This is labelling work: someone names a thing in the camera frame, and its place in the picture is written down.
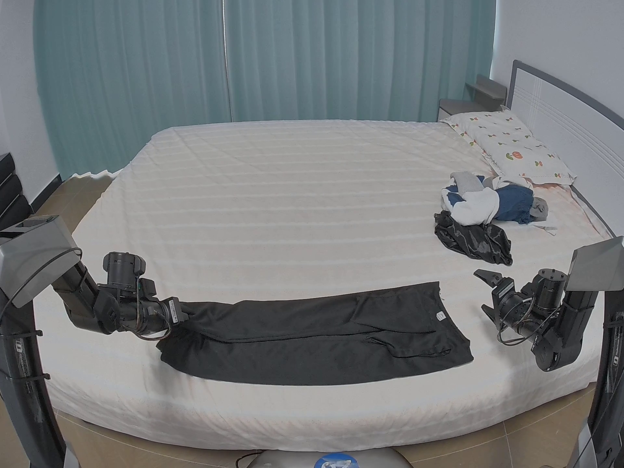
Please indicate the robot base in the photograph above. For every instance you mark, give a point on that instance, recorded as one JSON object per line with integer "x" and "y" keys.
{"x": 292, "y": 458}

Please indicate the bed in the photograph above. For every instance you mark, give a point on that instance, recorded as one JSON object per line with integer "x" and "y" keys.
{"x": 273, "y": 203}

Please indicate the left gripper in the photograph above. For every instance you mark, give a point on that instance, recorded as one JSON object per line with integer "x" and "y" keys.
{"x": 173, "y": 312}

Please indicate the black chest of drawers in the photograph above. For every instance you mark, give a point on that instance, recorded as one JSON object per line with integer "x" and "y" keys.
{"x": 9, "y": 198}

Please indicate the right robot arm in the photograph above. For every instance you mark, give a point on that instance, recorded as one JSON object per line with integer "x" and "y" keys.
{"x": 575, "y": 320}

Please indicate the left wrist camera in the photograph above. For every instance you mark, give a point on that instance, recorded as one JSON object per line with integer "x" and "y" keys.
{"x": 147, "y": 288}

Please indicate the white printed pillow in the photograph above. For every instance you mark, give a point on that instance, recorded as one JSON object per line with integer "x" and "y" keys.
{"x": 512, "y": 144}

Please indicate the blue-green curtain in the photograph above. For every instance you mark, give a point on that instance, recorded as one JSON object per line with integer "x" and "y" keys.
{"x": 131, "y": 66}
{"x": 360, "y": 42}

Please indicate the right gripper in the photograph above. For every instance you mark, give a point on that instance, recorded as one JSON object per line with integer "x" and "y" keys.
{"x": 509, "y": 305}

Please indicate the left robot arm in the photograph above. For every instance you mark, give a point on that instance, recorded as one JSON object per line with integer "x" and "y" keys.
{"x": 83, "y": 300}

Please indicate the black trousers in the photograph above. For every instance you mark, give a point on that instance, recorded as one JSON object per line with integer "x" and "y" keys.
{"x": 312, "y": 339}

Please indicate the grey bedside table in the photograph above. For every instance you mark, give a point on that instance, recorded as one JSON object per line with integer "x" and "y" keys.
{"x": 460, "y": 106}

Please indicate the black shiny garment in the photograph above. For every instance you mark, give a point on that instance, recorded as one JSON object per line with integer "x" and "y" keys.
{"x": 475, "y": 239}

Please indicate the pile of clothes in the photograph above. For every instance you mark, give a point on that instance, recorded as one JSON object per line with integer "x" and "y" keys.
{"x": 475, "y": 207}

